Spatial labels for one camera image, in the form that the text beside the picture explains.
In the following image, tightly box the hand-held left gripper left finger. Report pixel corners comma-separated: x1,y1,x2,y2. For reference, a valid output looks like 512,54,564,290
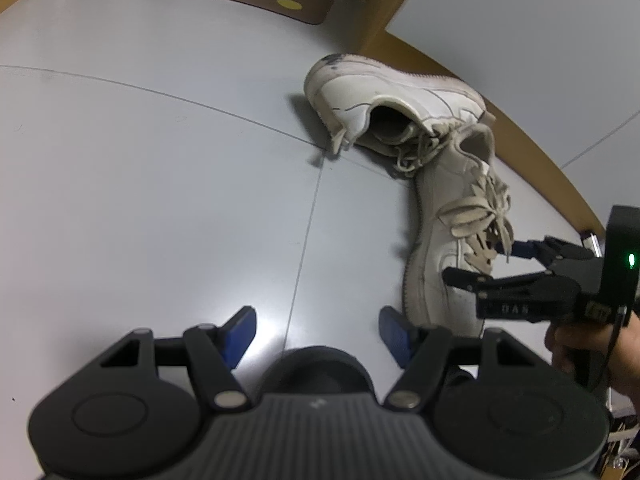
75,305,258,409

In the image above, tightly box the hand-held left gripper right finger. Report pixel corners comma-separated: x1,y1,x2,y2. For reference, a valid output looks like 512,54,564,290
379,306,556,409

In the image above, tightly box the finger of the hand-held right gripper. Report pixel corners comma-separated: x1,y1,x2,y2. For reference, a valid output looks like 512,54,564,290
512,236,598,273
442,268,576,301

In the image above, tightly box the white sneaker grey print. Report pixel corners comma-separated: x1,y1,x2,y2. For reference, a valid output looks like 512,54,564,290
402,124,516,338

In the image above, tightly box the person's right hand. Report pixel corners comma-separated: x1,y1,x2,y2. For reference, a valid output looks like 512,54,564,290
545,312,640,396

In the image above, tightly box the white cabinet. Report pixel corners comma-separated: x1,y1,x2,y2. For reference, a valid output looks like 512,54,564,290
362,0,640,233

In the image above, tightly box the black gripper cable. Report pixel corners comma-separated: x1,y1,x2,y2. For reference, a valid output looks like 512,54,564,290
602,305,631,381

